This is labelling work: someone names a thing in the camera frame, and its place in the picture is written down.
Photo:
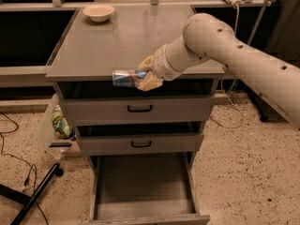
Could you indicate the green snack bag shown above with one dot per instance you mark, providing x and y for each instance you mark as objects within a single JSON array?
[{"x": 62, "y": 130}]

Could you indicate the white bowl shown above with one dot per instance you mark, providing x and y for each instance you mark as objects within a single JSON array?
[{"x": 99, "y": 13}]

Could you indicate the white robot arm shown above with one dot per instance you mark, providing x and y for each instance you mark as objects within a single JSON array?
[{"x": 205, "y": 37}]

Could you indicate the grey drawer cabinet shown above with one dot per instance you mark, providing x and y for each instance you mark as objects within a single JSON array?
[{"x": 84, "y": 64}]

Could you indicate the grey drawer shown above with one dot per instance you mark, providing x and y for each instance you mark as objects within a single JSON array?
[
  {"x": 117, "y": 111},
  {"x": 151, "y": 189},
  {"x": 126, "y": 145}
]

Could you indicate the blue redbull can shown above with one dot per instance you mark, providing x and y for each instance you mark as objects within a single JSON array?
[{"x": 127, "y": 78}]

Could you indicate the clear plastic storage bin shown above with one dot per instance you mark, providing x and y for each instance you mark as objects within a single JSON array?
[{"x": 58, "y": 148}]

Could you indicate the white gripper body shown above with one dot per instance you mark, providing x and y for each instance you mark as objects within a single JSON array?
[{"x": 161, "y": 64}]

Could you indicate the grey top drawer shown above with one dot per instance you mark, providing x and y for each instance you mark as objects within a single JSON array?
[{"x": 117, "y": 111}]

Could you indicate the grey middle drawer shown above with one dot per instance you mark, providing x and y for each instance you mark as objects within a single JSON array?
[{"x": 126, "y": 145}]

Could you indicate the black stand leg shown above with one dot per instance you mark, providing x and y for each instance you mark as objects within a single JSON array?
[{"x": 27, "y": 201}]

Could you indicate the grey bottom drawer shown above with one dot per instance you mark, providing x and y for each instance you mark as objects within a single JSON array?
[{"x": 151, "y": 189}]

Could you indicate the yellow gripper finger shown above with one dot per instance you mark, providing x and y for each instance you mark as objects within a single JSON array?
[
  {"x": 146, "y": 64},
  {"x": 149, "y": 82}
]

